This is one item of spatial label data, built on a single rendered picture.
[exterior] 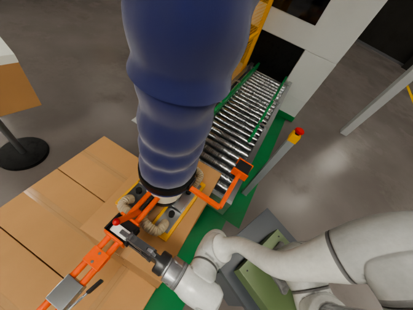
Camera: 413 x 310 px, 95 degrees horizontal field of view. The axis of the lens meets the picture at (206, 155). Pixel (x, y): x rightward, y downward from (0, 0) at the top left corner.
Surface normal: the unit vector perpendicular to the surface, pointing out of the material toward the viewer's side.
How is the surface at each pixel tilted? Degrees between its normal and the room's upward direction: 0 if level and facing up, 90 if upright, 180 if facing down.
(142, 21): 81
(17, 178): 0
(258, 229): 0
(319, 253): 74
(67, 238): 0
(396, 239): 59
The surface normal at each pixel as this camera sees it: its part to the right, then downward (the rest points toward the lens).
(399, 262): -0.76, -0.43
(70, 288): 0.24, -0.59
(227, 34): 0.51, 0.78
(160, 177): -0.13, 0.58
